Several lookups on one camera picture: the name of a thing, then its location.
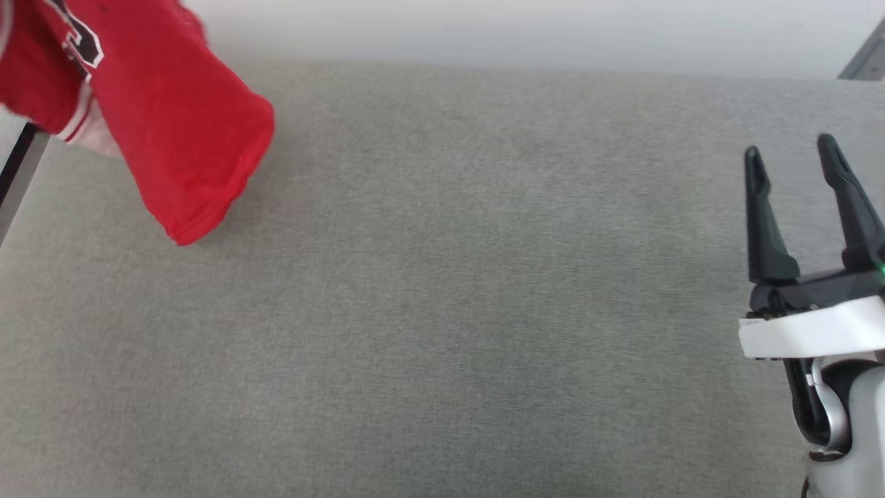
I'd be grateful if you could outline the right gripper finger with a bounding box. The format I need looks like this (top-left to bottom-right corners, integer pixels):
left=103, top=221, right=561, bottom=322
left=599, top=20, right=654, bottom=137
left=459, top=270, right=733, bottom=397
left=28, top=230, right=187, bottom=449
left=817, top=134, right=885, bottom=271
left=744, top=146, right=801, bottom=284

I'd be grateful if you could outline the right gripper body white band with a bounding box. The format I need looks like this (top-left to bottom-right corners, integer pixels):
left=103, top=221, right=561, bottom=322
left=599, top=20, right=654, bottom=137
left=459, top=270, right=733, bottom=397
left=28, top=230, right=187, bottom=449
left=738, top=268, right=885, bottom=362

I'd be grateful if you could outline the red and white garment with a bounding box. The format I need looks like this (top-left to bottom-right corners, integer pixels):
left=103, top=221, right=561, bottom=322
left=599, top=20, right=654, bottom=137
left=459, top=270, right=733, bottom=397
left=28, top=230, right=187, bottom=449
left=0, top=0, right=276, bottom=247

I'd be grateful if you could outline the grey metal pole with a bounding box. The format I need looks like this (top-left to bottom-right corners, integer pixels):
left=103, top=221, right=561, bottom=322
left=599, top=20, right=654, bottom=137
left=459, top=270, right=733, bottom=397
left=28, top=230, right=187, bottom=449
left=838, top=19, right=885, bottom=81

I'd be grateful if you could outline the grey fabric sofa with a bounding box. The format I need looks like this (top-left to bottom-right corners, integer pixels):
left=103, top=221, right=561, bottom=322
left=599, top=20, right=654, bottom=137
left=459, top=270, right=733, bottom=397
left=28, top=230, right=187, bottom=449
left=0, top=59, right=885, bottom=498

